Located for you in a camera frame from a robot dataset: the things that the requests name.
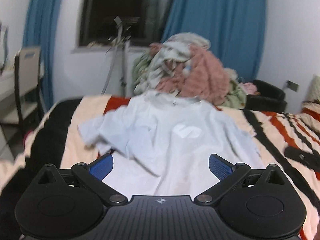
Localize small pink cloth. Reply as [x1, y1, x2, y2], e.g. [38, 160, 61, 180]
[243, 82, 258, 96]

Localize small black object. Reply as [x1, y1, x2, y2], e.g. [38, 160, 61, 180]
[284, 146, 320, 167]

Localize wall socket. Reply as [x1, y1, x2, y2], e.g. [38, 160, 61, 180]
[286, 80, 299, 92]

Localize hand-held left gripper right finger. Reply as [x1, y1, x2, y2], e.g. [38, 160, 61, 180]
[193, 154, 288, 204]

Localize pink fuzzy blanket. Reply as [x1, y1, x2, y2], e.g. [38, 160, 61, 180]
[149, 42, 231, 106]

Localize white crumpled cloth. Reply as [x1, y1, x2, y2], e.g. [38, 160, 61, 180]
[151, 32, 211, 80]

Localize metal tripod stand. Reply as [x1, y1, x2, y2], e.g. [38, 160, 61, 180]
[101, 16, 133, 96]

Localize white t-shirt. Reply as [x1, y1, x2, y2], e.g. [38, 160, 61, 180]
[78, 91, 265, 197]

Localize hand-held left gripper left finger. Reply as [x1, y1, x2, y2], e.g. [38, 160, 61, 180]
[35, 153, 128, 204]

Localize blue curtain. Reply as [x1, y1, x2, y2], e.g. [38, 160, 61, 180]
[161, 0, 267, 81]
[22, 0, 68, 111]

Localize dark window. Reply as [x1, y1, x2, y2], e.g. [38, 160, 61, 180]
[78, 0, 176, 48]

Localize white textured pillow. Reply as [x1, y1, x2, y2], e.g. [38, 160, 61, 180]
[306, 74, 320, 103]

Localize striped blanket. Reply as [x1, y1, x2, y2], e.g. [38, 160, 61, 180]
[0, 94, 320, 240]

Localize green crumpled cloth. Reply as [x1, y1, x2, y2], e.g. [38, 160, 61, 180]
[132, 52, 247, 110]

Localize chair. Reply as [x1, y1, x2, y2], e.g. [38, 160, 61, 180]
[0, 45, 46, 137]

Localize white desk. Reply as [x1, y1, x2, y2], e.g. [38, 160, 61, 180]
[0, 69, 20, 103]

